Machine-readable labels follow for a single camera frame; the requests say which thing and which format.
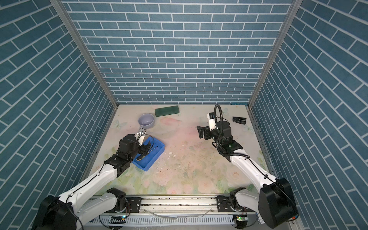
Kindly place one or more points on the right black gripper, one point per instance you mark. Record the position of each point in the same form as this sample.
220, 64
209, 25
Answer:
205, 132

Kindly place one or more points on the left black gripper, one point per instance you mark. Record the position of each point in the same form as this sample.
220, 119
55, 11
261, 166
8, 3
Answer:
145, 148

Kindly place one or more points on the black yellow screwdriver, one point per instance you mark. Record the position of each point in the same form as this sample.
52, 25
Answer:
143, 152

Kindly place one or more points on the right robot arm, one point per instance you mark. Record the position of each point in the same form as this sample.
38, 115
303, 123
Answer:
274, 200

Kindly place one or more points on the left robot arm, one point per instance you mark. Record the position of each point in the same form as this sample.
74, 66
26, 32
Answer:
72, 209

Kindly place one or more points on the blue plastic bin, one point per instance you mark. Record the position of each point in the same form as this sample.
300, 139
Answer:
149, 160

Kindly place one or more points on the lavender mug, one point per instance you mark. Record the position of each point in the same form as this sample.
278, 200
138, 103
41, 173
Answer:
146, 121

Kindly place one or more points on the black stapler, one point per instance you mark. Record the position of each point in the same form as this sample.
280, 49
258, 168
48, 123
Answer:
239, 120

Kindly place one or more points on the green rectangular block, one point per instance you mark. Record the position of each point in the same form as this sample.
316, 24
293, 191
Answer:
166, 111

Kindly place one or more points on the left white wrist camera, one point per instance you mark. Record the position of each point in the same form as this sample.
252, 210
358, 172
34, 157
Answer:
140, 136

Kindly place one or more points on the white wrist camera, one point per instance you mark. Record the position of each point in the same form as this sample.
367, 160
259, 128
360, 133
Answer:
140, 136
212, 121

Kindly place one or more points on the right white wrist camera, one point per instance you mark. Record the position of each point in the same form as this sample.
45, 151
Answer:
212, 121

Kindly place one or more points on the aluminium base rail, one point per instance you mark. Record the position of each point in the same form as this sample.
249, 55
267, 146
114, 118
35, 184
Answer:
179, 210

